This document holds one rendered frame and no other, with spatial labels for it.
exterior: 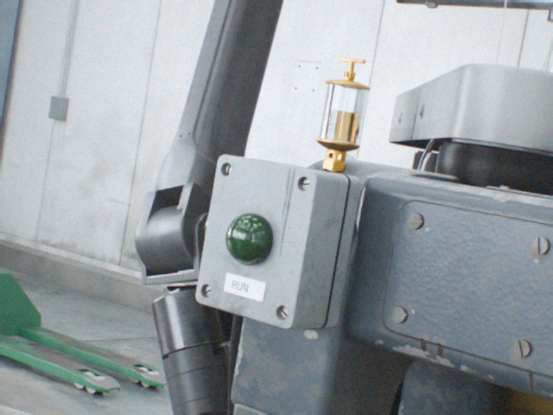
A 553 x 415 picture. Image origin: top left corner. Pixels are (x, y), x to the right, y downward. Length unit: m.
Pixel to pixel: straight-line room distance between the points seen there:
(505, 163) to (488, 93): 0.05
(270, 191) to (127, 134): 7.69
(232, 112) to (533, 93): 0.32
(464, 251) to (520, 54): 5.86
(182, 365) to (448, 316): 0.35
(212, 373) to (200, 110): 0.23
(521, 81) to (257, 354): 0.25
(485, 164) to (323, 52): 6.46
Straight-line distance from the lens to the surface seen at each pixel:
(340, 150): 0.68
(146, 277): 0.94
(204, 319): 0.90
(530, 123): 0.72
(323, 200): 0.59
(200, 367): 0.89
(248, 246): 0.60
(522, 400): 0.85
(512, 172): 0.71
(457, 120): 0.74
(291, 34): 7.36
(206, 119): 0.93
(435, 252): 0.60
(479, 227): 0.59
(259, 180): 0.61
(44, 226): 8.92
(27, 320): 6.46
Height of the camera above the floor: 1.34
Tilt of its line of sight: 3 degrees down
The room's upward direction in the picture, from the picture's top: 10 degrees clockwise
